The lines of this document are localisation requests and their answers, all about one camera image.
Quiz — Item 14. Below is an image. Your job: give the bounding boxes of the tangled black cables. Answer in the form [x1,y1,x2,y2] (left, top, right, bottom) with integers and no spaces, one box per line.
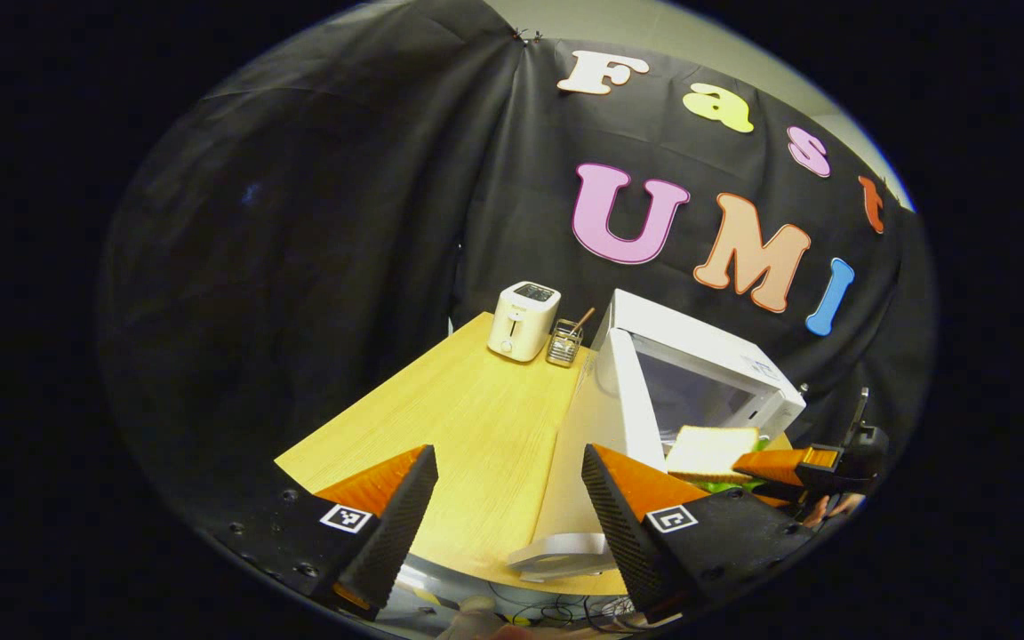
[476,582,655,634]

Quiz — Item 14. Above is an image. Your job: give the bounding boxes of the lettuce sandwich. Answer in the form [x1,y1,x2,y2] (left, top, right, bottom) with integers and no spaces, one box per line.
[665,425,771,494]

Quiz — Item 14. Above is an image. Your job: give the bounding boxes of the black backdrop cloth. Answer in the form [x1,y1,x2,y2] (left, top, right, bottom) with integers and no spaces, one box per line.
[99,0,935,552]

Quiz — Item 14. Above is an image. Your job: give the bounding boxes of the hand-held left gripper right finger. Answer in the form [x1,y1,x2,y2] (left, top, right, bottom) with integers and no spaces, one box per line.
[581,443,820,625]

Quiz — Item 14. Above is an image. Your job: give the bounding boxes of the wire utensil holder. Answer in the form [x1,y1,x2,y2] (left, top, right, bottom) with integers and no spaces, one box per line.
[546,322,584,368]

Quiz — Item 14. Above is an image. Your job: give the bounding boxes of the white toaster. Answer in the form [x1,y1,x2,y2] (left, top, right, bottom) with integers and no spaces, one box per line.
[487,281,562,363]

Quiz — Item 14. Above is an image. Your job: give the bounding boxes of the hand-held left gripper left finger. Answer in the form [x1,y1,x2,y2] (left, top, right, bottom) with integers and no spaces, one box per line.
[210,444,439,621]

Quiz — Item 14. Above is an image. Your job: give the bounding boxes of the white microwave oven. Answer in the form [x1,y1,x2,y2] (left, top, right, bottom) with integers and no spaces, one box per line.
[508,289,806,583]

